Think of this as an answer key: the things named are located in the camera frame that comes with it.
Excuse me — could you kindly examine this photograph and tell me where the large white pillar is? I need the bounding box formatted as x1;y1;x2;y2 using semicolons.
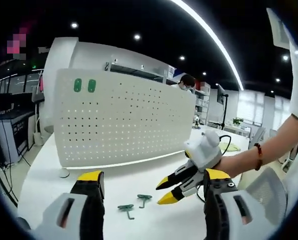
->
42;36;165;84

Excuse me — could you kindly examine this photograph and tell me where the black monitor on stand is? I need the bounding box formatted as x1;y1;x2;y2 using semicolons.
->
216;84;230;130

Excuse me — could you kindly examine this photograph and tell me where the dark workbench desk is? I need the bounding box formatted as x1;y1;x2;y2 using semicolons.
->
0;109;36;164

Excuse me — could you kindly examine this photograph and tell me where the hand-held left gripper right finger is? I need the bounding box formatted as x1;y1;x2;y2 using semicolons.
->
202;168;278;240

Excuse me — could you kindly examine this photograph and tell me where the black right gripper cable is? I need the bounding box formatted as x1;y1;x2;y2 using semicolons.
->
201;134;233;154

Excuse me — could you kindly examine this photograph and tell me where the small robot figure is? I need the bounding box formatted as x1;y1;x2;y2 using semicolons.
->
193;113;203;130

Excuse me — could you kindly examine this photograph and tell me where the yellow-green cloth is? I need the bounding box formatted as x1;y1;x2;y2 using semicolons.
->
218;142;241;152

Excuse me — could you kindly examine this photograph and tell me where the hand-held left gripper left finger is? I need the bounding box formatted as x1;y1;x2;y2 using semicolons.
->
34;170;106;240

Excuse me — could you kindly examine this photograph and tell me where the white perforated pegboard panel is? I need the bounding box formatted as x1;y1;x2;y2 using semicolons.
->
52;68;197;179

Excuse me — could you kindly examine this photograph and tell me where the white mesh office chair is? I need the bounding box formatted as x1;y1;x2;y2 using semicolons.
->
238;166;289;226

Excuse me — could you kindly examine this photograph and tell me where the red bead bracelet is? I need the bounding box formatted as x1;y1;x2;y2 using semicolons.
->
253;142;264;172

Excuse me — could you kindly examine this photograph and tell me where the ceiling strip light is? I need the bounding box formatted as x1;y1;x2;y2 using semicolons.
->
168;0;245;91

